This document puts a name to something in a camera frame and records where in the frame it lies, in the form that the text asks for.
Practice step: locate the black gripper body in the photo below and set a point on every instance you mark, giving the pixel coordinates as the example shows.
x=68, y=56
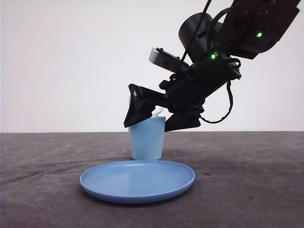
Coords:
x=188, y=89

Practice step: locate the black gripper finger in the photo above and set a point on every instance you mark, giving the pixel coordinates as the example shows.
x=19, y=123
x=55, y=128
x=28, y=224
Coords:
x=180, y=121
x=143, y=102

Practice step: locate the white plastic fork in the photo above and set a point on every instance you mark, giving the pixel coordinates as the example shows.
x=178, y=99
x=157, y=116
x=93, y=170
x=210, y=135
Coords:
x=156, y=111

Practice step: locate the light blue plastic cup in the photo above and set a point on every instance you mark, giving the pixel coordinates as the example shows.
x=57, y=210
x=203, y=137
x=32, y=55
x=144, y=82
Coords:
x=146, y=138

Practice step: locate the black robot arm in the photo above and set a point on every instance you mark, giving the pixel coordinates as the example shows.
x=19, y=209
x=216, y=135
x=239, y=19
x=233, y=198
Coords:
x=215, y=46

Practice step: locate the blue plastic plate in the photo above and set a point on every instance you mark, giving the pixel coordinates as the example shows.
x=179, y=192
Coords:
x=137, y=182

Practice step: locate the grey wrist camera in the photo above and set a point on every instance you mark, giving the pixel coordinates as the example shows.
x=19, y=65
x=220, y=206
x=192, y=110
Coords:
x=166, y=60

